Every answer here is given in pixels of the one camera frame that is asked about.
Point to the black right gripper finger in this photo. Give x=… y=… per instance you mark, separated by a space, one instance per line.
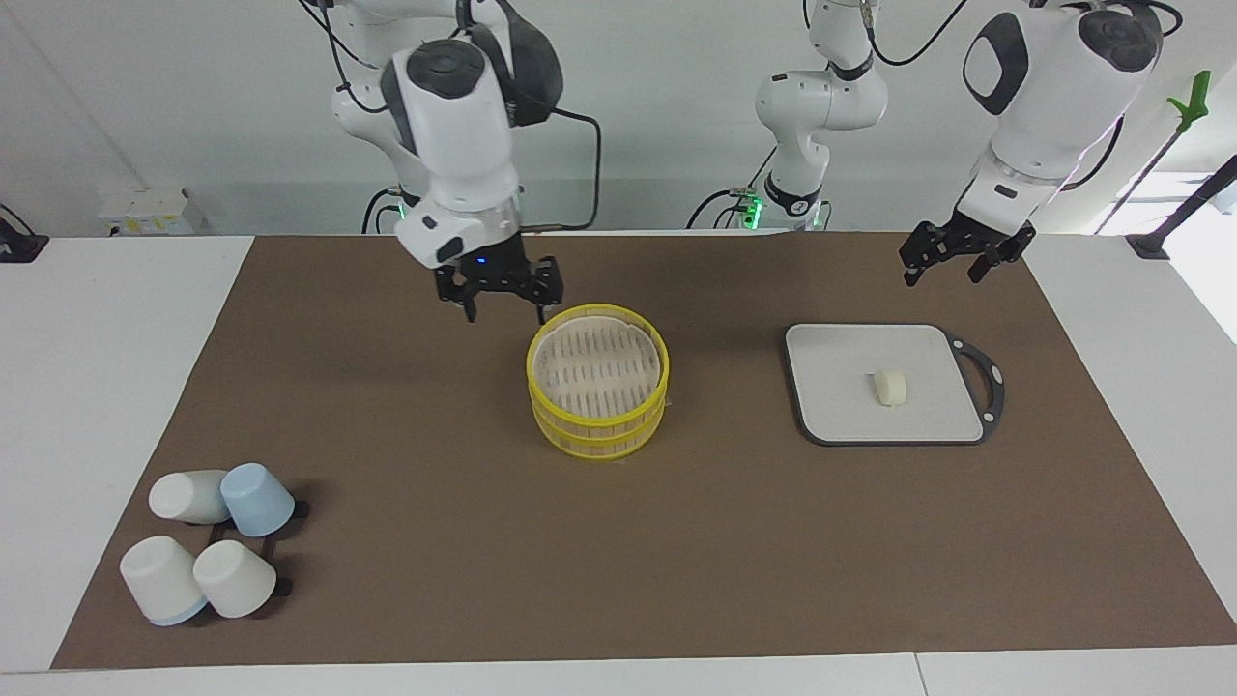
x=542 y=311
x=471 y=309

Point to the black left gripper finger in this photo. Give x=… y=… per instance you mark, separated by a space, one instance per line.
x=981 y=269
x=913 y=275

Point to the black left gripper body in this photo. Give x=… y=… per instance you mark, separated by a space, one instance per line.
x=952 y=237

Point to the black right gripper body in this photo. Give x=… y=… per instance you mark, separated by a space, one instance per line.
x=503 y=273

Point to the white steamed bun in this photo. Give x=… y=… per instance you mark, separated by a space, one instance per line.
x=890 y=388

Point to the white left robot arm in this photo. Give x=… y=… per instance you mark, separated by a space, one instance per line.
x=1044 y=87

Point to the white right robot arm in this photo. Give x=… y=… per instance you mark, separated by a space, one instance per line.
x=454 y=126

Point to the grey cutting board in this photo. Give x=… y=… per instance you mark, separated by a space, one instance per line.
x=870 y=387

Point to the thin black rod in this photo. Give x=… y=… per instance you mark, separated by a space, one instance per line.
x=1140 y=179

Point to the brown table mat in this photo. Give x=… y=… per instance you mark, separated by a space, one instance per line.
x=435 y=541

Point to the green plastic clamp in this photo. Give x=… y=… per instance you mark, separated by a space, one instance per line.
x=1195 y=97

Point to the light blue plastic cup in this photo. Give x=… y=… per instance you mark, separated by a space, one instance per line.
x=256 y=500

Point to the white socket box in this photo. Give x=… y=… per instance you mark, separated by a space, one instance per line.
x=155 y=211

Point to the black cup rack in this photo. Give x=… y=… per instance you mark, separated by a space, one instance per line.
x=282 y=586

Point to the white plastic cup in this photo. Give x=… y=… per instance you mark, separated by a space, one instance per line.
x=159 y=578
x=235 y=578
x=184 y=496

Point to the black stand bracket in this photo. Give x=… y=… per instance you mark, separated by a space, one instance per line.
x=1193 y=203

